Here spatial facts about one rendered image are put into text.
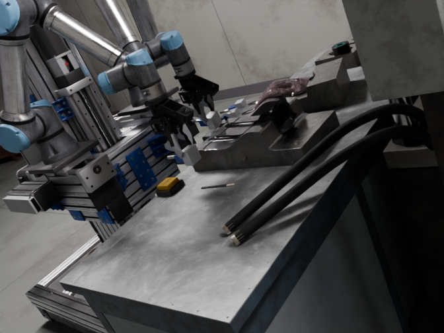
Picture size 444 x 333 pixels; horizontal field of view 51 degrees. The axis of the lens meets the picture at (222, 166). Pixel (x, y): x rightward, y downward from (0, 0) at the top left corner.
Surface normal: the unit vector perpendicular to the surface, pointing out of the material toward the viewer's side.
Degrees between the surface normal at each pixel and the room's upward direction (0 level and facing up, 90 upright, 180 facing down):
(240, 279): 0
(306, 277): 90
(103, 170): 90
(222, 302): 0
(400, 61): 90
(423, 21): 90
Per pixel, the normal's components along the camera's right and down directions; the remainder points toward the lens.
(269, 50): -0.58, 0.53
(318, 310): 0.73, -0.05
